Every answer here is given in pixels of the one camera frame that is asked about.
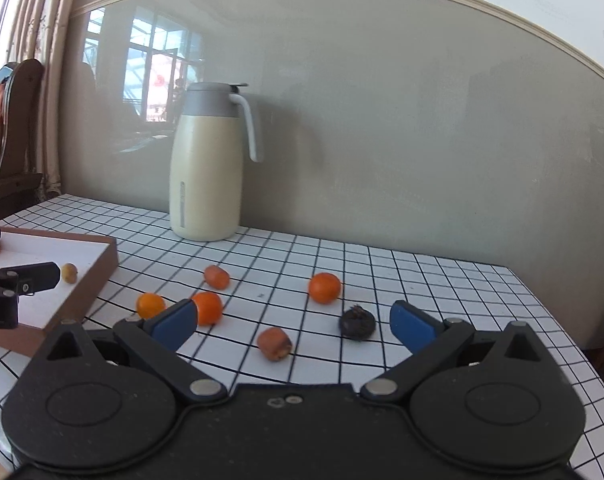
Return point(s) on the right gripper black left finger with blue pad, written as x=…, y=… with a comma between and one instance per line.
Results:
x=152, y=346

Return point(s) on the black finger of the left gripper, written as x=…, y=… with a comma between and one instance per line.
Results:
x=32, y=278

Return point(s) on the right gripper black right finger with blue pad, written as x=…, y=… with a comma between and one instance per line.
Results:
x=433, y=345

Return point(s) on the small orange tangerine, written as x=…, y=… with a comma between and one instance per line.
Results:
x=149, y=305

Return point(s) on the dark purple mangosteen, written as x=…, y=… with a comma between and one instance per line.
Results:
x=357, y=323

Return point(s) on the shallow brown cardboard box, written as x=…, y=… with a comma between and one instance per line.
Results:
x=95, y=258

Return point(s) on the black white grid tablecloth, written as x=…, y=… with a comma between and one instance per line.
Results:
x=269, y=274

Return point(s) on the wooden chair orange cushion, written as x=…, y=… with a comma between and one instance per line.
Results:
x=19, y=95

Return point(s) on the cream thermos jug grey lid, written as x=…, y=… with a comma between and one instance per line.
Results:
x=218, y=127

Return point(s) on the beige patterned curtain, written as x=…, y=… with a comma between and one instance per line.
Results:
x=38, y=29

